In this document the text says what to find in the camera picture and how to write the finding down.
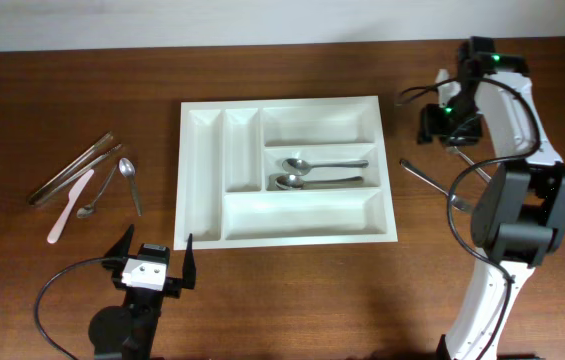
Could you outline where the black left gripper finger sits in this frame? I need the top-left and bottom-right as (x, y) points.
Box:
(181, 233), (196, 290)
(105, 224), (135, 258)

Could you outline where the steel fork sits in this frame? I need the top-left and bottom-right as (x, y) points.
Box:
(446, 146), (491, 183)
(399, 159), (473, 214)

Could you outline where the small thin steel teaspoon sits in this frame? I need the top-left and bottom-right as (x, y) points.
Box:
(76, 165), (117, 219)

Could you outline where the steel teaspoon patterned handle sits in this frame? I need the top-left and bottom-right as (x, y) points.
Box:
(118, 158), (143, 216)

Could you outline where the large steel tablespoon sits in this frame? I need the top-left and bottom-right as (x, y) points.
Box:
(282, 158), (369, 176)

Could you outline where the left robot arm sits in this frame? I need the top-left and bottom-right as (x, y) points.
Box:
(88, 226), (196, 359)

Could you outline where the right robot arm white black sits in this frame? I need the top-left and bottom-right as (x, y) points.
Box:
(417, 36), (565, 359)

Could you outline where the pink plastic knife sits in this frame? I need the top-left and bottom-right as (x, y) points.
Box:
(47, 170), (94, 244)

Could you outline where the white plastic cutlery tray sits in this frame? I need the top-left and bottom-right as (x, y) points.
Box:
(174, 96), (398, 250)

